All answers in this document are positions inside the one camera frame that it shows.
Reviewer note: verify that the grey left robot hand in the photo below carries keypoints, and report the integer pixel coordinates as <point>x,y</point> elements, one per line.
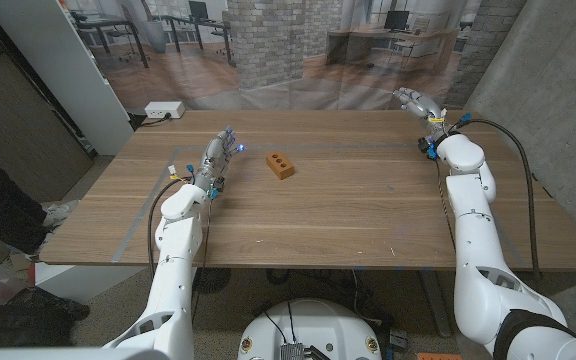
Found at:
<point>214,162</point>

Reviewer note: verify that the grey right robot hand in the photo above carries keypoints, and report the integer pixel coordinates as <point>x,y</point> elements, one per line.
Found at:
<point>425,107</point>

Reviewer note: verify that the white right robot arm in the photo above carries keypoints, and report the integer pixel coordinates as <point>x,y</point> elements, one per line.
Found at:
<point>473,240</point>

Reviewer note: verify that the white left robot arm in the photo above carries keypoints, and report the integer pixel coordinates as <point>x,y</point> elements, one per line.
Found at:
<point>175,260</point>

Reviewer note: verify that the orange wooden block with holes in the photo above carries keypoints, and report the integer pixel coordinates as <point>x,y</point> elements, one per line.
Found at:
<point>280,166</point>

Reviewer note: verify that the white power strip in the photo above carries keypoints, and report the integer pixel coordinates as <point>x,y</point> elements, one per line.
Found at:
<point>164,109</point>

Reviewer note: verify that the round black floor fan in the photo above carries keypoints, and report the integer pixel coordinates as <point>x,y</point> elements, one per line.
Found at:
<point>215,280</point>

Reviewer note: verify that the printed office backdrop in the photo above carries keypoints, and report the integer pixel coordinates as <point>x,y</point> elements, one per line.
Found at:
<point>278,50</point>

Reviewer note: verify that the white sneaker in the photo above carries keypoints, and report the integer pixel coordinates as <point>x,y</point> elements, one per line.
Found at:
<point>60,212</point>

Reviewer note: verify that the white board panel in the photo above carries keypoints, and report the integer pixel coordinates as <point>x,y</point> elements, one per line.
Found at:
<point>63,65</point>

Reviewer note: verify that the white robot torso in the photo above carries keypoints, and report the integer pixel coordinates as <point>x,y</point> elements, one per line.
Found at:
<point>313,330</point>

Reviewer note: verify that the orange object on floor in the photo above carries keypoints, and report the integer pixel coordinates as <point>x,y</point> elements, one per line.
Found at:
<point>438,356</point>

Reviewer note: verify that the black bag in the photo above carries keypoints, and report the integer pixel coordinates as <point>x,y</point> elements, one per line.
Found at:
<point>18,320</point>

